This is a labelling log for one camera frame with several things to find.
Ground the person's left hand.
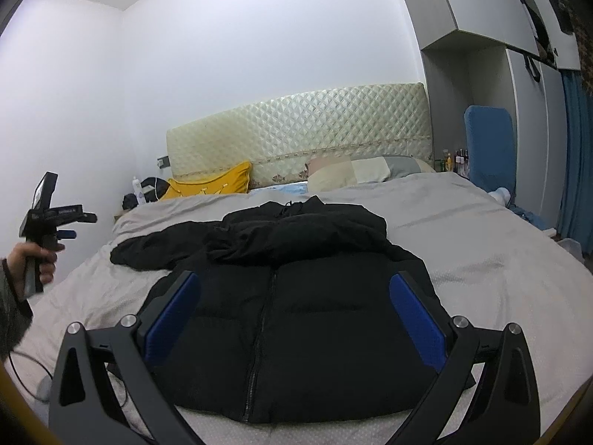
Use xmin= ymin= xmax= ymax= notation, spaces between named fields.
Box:
xmin=4 ymin=240 xmax=66 ymax=301

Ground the person's left forearm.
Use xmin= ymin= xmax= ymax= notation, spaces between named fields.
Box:
xmin=0 ymin=260 xmax=34 ymax=357

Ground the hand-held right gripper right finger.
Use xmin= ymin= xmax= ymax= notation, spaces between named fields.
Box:
xmin=384 ymin=271 xmax=541 ymax=445

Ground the blue cushioned chair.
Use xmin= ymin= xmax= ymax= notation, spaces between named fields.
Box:
xmin=464 ymin=105 xmax=516 ymax=195

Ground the bed with grey sheet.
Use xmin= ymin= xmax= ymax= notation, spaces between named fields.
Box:
xmin=9 ymin=171 xmax=589 ymax=445

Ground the blue curtain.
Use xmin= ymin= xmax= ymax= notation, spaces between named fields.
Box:
xmin=558 ymin=69 xmax=593 ymax=256

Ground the yellow pillow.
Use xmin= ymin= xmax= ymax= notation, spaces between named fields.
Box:
xmin=160 ymin=161 xmax=253 ymax=201

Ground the black bag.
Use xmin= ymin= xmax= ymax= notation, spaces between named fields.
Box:
xmin=122 ymin=177 xmax=171 ymax=209

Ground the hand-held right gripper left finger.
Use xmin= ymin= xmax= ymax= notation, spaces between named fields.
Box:
xmin=48 ymin=270 xmax=202 ymax=445

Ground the cream quilted headboard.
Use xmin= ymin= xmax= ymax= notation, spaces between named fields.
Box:
xmin=166 ymin=82 xmax=434 ymax=191

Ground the light blue blanket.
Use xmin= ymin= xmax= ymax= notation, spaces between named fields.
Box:
xmin=248 ymin=182 xmax=309 ymax=195

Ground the black puffer jacket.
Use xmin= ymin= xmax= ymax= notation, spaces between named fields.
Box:
xmin=110 ymin=196 xmax=477 ymax=424

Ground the white wardrobe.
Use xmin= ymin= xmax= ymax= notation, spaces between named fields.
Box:
xmin=389 ymin=0 xmax=582 ymax=186

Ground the group of small bottles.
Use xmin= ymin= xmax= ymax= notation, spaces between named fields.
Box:
xmin=440 ymin=148 xmax=471 ymax=173

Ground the patchwork pillow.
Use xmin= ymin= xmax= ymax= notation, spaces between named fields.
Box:
xmin=307 ymin=155 xmax=436 ymax=191

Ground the black cable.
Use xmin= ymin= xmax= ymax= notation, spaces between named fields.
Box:
xmin=7 ymin=350 xmax=61 ymax=404

